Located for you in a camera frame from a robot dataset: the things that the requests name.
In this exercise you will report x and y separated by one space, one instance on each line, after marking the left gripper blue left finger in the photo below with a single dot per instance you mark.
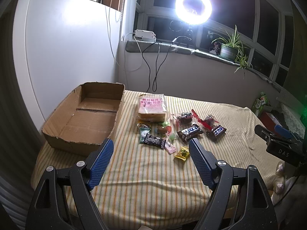
97 162

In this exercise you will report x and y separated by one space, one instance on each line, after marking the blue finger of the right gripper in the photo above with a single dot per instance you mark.
283 132
265 134

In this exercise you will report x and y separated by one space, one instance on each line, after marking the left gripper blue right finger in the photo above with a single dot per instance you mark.
205 163

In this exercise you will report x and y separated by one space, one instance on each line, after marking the yellow candy packet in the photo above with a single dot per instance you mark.
183 154

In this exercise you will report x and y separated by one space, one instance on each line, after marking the Snickers bar brown wrapper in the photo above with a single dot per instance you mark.
191 132

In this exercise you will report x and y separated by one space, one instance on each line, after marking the pink candy packet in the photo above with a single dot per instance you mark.
170 147

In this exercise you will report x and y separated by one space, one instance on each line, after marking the red dates clear bag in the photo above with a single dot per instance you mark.
184 118

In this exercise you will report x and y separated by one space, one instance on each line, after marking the braised egg clear pack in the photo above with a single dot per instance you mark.
164 130

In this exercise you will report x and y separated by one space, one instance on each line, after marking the green wafer packet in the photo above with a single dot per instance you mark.
164 124

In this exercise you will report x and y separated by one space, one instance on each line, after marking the black patterned snack bar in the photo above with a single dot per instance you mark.
154 141

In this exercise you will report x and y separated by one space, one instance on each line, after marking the teal mint candy packet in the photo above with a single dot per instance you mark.
144 129

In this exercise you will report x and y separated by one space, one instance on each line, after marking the bagged toast bread pink label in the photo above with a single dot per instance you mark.
152 108

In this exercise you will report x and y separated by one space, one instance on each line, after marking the green snack bag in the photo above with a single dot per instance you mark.
259 104

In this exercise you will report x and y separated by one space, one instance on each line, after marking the striped yellow tablecloth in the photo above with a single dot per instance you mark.
145 185

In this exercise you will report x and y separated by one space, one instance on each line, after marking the brown cardboard box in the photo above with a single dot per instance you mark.
85 118

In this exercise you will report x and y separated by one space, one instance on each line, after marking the potted spider plant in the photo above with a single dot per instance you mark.
231 48

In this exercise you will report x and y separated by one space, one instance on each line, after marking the white wardrobe panel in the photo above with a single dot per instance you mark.
60 44

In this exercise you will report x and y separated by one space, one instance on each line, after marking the white power strip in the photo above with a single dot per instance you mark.
145 36

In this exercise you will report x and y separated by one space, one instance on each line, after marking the ring light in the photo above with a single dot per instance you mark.
193 12

